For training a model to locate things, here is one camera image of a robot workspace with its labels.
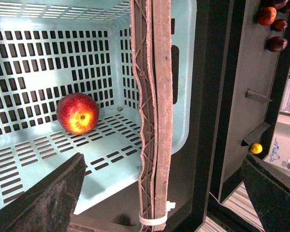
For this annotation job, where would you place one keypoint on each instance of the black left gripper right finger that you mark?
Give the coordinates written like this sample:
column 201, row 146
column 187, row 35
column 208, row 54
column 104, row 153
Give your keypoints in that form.
column 268, row 188

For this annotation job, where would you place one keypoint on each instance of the red apple pile front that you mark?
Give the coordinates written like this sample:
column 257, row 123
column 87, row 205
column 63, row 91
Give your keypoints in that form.
column 267, row 16

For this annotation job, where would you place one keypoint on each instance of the brown basket handles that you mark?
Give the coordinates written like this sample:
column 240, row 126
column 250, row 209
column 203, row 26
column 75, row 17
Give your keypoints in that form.
column 151, row 43

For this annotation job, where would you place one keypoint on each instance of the white chest freezer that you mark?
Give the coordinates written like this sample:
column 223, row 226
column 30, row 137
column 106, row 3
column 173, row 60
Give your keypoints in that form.
column 279, row 152

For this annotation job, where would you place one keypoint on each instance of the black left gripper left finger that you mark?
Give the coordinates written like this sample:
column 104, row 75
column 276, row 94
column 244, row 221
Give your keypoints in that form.
column 49, row 204

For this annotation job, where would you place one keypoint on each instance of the light blue plastic basket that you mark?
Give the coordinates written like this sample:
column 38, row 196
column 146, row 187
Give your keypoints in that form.
column 52, row 48

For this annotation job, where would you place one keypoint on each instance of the yellow lemon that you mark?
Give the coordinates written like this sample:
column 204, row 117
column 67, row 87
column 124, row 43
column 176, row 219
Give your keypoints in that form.
column 256, row 148

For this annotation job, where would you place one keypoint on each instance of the black metal divider right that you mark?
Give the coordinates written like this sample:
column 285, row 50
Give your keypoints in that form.
column 255, row 135

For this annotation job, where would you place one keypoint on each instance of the bright red apple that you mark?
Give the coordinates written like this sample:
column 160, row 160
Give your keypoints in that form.
column 77, row 113

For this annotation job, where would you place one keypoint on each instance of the small dark red apple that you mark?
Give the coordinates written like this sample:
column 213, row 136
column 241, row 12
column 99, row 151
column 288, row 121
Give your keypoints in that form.
column 279, row 25

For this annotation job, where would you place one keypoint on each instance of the black produce tray right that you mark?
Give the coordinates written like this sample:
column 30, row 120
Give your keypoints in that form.
column 254, row 75

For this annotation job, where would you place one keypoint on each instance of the grey metal divider left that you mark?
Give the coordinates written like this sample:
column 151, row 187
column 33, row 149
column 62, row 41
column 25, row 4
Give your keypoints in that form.
column 250, row 94

